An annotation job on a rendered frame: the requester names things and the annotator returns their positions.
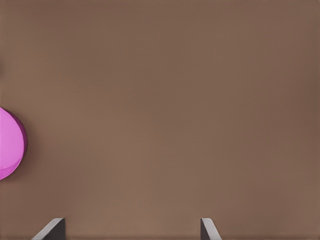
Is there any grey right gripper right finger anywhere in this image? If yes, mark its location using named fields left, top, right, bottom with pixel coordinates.
left=200, top=217, right=223, bottom=240

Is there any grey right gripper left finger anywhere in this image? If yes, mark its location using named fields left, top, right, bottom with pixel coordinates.
left=31, top=217, right=66, bottom=240

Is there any pink round plate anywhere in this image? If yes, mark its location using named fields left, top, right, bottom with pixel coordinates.
left=0, top=106, right=29, bottom=181

